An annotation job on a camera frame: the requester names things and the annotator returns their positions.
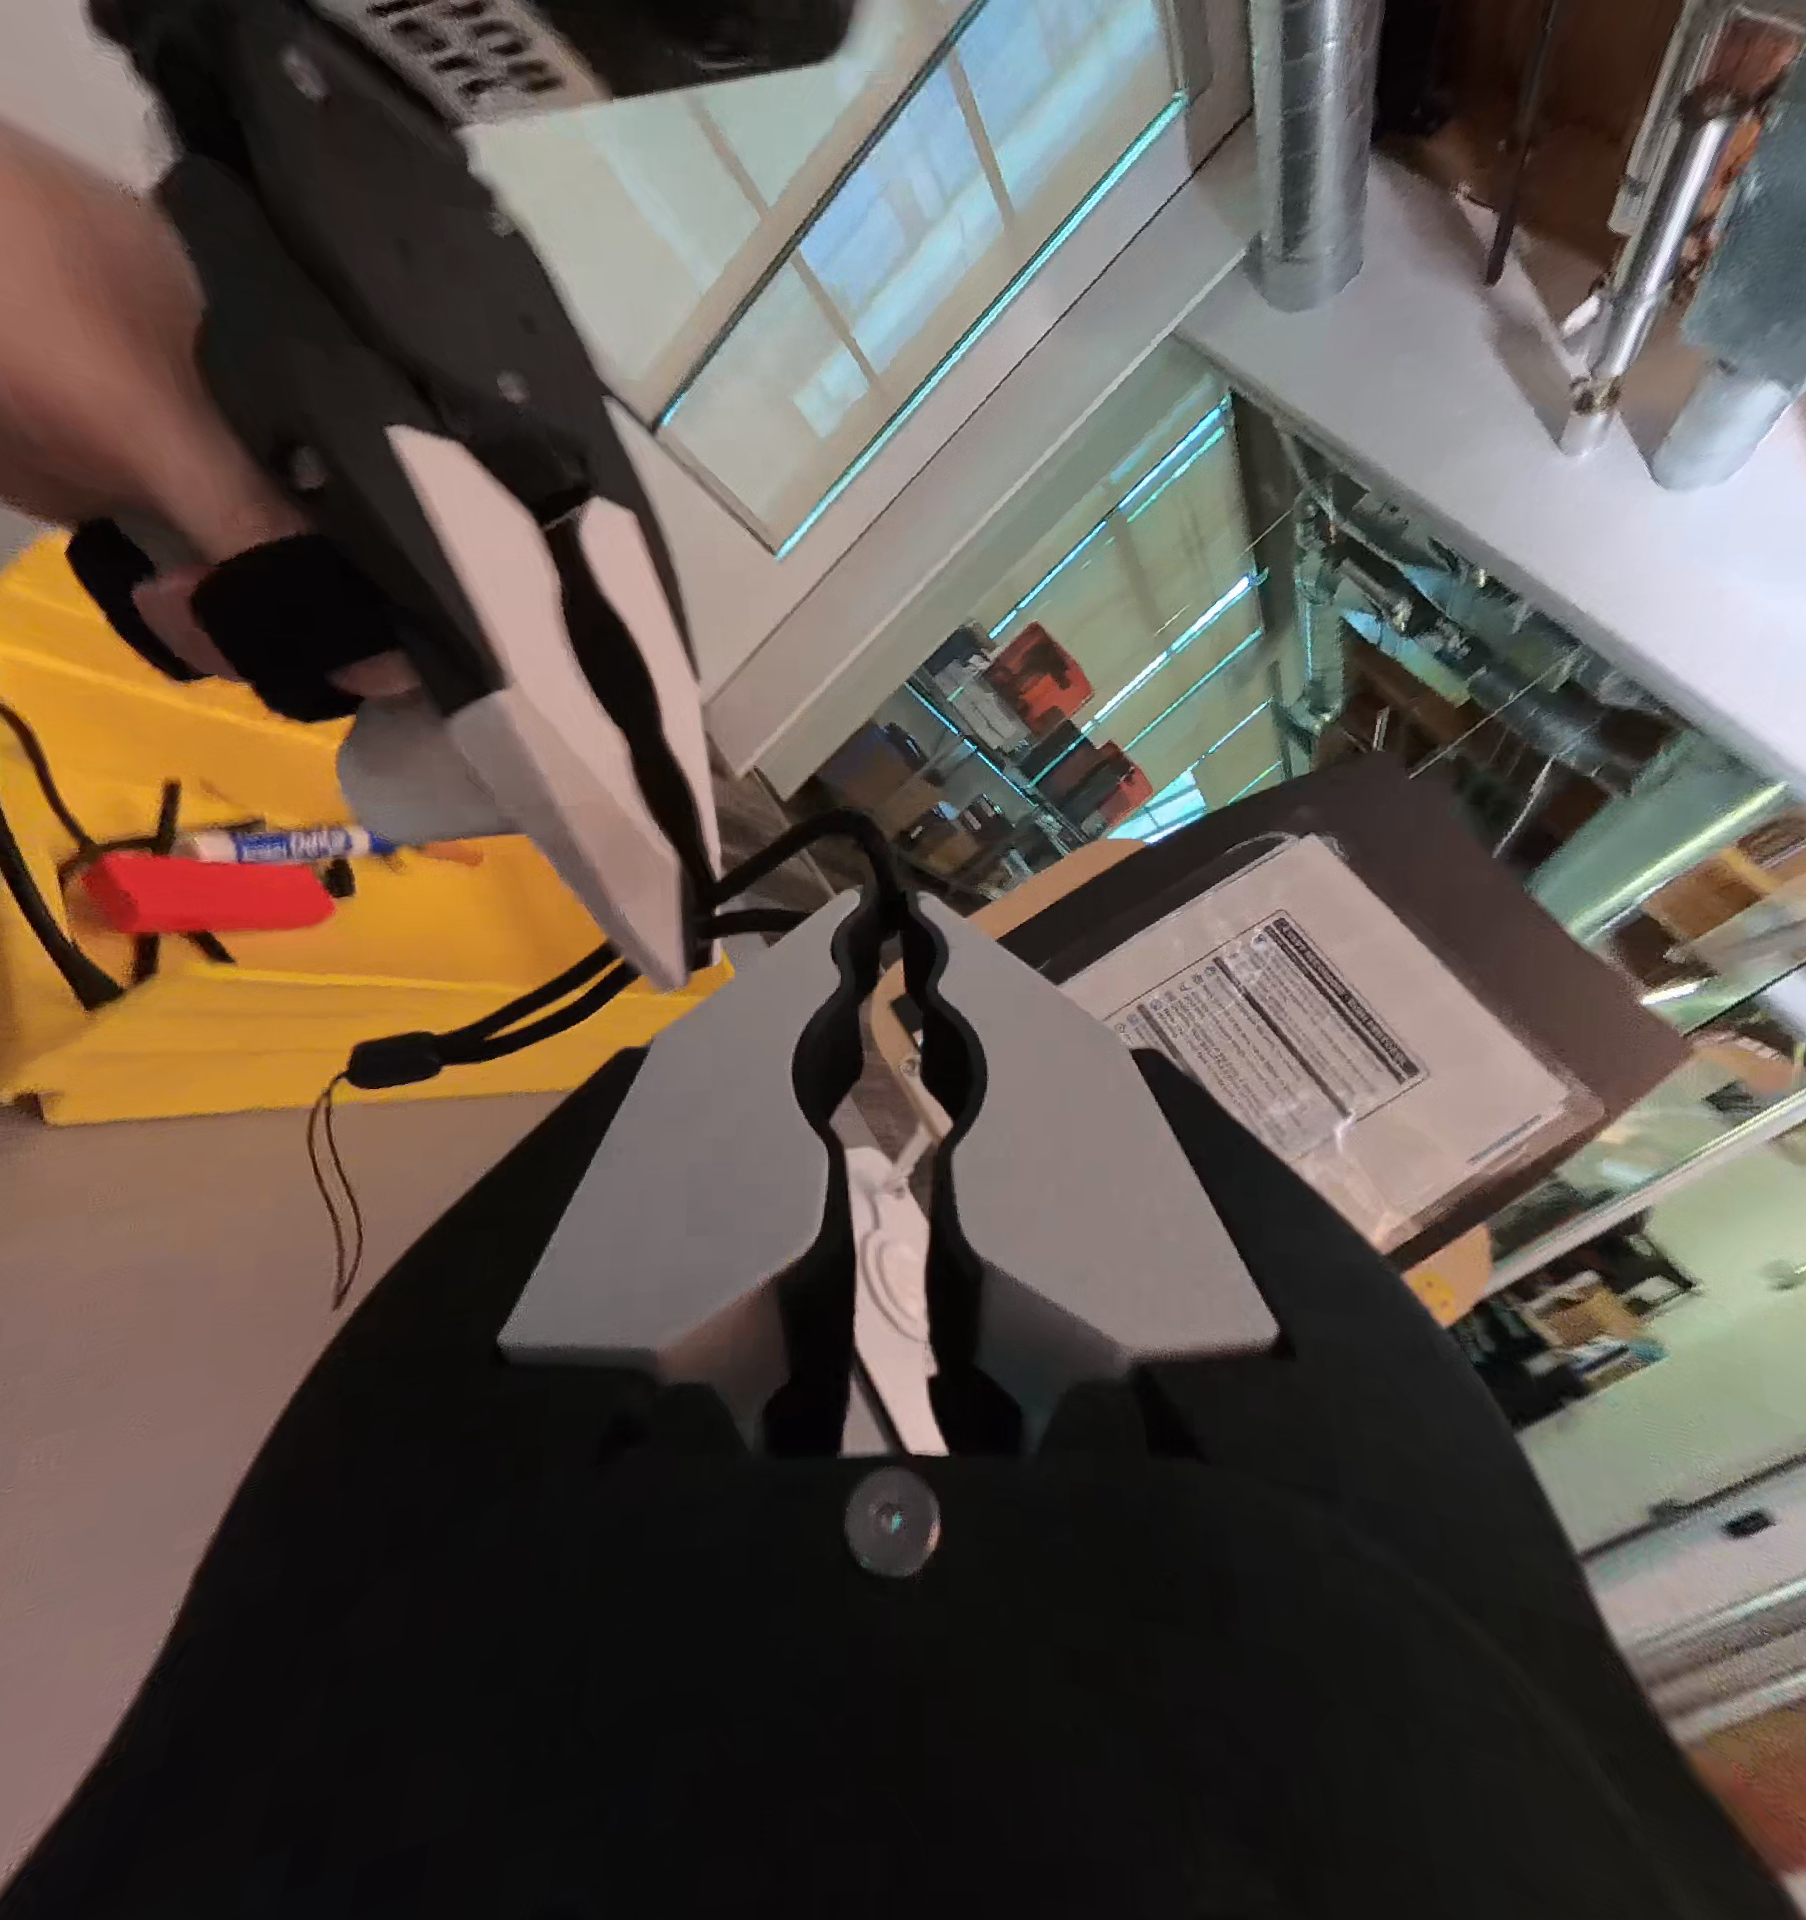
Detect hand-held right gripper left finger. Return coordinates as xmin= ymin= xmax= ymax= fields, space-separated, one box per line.
xmin=497 ymin=888 xmax=869 ymax=1453

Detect black cord with grey plug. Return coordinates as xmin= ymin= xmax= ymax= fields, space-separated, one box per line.
xmin=309 ymin=810 xmax=906 ymax=1310

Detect large paned window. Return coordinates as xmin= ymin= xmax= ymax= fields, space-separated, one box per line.
xmin=459 ymin=0 xmax=1251 ymax=558

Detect rectangular metal duct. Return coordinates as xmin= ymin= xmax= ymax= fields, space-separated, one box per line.
xmin=1651 ymin=0 xmax=1806 ymax=492

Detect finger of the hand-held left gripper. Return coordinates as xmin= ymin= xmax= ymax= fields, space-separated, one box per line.
xmin=549 ymin=500 xmax=728 ymax=938
xmin=386 ymin=427 xmax=695 ymax=987

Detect person's left hand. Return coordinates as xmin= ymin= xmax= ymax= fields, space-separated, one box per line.
xmin=0 ymin=90 xmax=425 ymax=703

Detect slim spiral metal duct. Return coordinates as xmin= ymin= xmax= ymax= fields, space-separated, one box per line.
xmin=1247 ymin=0 xmax=1368 ymax=312

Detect blue dry-erase marker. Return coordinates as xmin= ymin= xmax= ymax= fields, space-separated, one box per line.
xmin=183 ymin=822 xmax=396 ymax=867

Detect red plastic block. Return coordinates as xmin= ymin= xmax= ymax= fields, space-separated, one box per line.
xmin=74 ymin=853 xmax=336 ymax=934

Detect plastic-covered paper sheet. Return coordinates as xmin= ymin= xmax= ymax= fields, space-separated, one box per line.
xmin=1058 ymin=832 xmax=1572 ymax=1246

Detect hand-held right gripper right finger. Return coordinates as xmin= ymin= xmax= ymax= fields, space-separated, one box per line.
xmin=906 ymin=894 xmax=1280 ymax=1453

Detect yellow plastic bin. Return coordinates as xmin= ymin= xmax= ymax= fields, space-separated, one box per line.
xmin=0 ymin=532 xmax=735 ymax=1128

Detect thick black cable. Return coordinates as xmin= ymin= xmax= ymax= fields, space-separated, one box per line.
xmin=0 ymin=700 xmax=237 ymax=1010

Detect glass-fronted storage shelves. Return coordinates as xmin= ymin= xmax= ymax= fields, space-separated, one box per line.
xmin=813 ymin=388 xmax=1294 ymax=905

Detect silver pipe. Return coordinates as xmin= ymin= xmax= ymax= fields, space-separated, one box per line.
xmin=1561 ymin=90 xmax=1737 ymax=455

